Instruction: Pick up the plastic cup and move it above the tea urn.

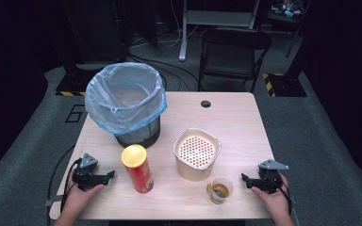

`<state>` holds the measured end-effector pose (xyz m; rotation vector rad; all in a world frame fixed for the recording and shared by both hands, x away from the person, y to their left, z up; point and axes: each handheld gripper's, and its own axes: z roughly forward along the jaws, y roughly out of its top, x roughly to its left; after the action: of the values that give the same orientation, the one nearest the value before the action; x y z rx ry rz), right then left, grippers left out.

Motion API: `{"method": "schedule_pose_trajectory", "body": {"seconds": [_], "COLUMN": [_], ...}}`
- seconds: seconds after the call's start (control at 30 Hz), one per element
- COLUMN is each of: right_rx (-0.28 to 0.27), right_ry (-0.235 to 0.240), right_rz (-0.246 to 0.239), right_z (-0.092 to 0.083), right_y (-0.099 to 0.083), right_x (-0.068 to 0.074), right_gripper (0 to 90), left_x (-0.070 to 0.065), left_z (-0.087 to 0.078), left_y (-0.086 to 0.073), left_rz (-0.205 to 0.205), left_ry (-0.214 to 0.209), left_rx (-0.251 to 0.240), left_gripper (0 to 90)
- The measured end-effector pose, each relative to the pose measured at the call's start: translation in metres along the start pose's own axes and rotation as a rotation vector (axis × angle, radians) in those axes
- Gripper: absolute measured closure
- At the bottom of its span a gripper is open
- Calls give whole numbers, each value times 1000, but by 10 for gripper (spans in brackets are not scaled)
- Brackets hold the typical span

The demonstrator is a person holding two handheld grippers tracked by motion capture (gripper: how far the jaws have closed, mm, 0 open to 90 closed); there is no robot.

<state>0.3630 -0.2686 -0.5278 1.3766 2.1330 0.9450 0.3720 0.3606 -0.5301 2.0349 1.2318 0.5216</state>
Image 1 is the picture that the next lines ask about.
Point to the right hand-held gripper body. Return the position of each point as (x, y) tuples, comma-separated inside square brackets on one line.
[(270, 180)]

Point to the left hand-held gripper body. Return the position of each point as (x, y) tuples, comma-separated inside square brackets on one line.
[(85, 177)]

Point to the clear plastic cup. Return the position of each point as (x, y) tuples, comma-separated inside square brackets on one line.
[(229, 185)]

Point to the red chip can yellow lid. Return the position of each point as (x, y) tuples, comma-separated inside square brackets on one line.
[(139, 174)]

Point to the small yellow cube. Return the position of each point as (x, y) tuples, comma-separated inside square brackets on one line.
[(208, 187)]

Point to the black mesh trash bin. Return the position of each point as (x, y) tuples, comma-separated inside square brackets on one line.
[(144, 136)]

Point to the beige strainer bowl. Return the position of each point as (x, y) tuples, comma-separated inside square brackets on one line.
[(196, 152)]

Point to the person's right hand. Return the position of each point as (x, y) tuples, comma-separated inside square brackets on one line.
[(278, 202)]

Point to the person's left hand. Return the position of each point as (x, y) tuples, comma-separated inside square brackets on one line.
[(75, 201)]

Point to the grey tape strip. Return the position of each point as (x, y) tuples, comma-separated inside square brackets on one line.
[(52, 201)]

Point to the black stand with striped base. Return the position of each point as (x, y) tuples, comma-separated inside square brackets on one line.
[(290, 86), (81, 81)]

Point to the dark curtain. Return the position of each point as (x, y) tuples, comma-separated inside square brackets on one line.
[(9, 88), (348, 78)]

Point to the black folding chair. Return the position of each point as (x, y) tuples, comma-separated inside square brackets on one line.
[(232, 59)]

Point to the cluttered dark shelf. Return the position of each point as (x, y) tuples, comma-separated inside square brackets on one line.
[(286, 9)]

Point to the white metal desk frame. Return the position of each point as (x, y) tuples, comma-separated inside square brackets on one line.
[(217, 18)]

